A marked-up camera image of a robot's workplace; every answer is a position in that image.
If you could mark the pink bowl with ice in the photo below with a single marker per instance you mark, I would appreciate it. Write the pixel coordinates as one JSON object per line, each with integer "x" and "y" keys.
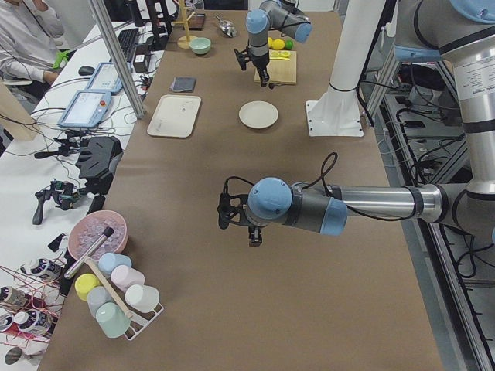
{"x": 92, "y": 226}

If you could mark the teach pendant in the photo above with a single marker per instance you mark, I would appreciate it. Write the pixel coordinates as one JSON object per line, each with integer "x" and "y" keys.
{"x": 86, "y": 109}
{"x": 105, "y": 77}

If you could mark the yellow cup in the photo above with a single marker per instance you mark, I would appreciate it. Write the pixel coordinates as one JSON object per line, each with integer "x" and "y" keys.
{"x": 84, "y": 284}

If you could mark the metal scoop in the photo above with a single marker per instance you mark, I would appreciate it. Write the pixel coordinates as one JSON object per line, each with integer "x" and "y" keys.
{"x": 226, "y": 27}

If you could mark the wooden cutting board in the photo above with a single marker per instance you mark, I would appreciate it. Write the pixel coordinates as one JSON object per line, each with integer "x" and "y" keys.
{"x": 284, "y": 71}

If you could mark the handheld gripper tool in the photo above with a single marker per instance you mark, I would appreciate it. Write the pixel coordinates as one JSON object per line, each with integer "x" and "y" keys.
{"x": 64, "y": 194}

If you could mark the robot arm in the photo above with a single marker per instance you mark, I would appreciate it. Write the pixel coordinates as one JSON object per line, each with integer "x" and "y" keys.
{"x": 283, "y": 16}
{"x": 461, "y": 32}

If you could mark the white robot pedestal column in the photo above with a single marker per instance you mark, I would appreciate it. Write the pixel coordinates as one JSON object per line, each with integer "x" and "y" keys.
{"x": 337, "y": 112}

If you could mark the person in white shirt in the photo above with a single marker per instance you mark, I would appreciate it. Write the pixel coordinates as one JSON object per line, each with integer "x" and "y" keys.
{"x": 28, "y": 49}

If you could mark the teach pendant far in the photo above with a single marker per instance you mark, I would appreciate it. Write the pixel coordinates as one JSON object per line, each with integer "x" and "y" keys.
{"x": 105, "y": 77}

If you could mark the teach pendant near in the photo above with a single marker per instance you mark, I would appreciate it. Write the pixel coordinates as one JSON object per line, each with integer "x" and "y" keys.
{"x": 86, "y": 109}

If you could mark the black computer mouse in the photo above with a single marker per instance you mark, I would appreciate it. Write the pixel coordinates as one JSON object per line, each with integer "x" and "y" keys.
{"x": 86, "y": 71}

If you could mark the white cup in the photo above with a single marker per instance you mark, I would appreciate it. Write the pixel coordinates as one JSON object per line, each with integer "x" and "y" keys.
{"x": 142, "y": 297}

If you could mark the metal muddler black tip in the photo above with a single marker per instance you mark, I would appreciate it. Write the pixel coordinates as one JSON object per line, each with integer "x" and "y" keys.
{"x": 70, "y": 272}

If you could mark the cream rabbit tray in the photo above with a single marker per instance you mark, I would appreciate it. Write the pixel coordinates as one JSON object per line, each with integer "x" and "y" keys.
{"x": 174, "y": 116}

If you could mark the wooden mug tree stand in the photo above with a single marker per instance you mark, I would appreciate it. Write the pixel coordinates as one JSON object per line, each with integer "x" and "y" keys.
{"x": 184, "y": 41}

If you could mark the bottle rack with bottles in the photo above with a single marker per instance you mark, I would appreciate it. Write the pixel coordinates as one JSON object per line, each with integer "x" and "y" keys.
{"x": 32, "y": 303}

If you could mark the aluminium frame post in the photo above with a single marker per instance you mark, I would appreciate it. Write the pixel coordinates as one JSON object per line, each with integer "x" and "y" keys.
{"x": 105, "y": 26}

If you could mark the mint cup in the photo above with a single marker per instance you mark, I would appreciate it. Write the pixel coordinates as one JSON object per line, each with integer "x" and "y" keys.
{"x": 112, "y": 320}

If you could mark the grey cup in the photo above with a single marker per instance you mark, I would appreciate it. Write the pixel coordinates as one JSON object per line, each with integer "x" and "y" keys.
{"x": 97, "y": 297}

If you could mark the black keyboard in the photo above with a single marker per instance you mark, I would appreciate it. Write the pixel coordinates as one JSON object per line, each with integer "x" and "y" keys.
{"x": 127, "y": 39}

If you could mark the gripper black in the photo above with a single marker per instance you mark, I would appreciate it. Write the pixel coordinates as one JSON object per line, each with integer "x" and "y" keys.
{"x": 261, "y": 64}
{"x": 254, "y": 231}

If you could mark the white cup rack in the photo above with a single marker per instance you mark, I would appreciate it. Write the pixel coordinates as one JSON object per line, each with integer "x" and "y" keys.
{"x": 141, "y": 321}

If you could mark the round cream plate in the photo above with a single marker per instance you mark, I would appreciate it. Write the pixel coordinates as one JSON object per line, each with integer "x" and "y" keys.
{"x": 258, "y": 114}

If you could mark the blue cup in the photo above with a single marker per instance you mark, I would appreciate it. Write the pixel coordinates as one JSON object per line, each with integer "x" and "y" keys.
{"x": 109, "y": 261}

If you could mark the mint green bowl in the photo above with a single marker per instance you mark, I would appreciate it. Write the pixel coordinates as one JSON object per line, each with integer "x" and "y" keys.
{"x": 200, "y": 45}

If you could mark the pink cup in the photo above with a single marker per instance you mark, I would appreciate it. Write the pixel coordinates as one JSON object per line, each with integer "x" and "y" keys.
{"x": 123, "y": 277}

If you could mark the grey folded cloth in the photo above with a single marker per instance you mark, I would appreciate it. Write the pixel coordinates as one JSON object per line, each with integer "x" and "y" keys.
{"x": 183, "y": 84}

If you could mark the black camera stand device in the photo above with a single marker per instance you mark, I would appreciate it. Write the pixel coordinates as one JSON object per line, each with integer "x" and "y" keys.
{"x": 97, "y": 163}

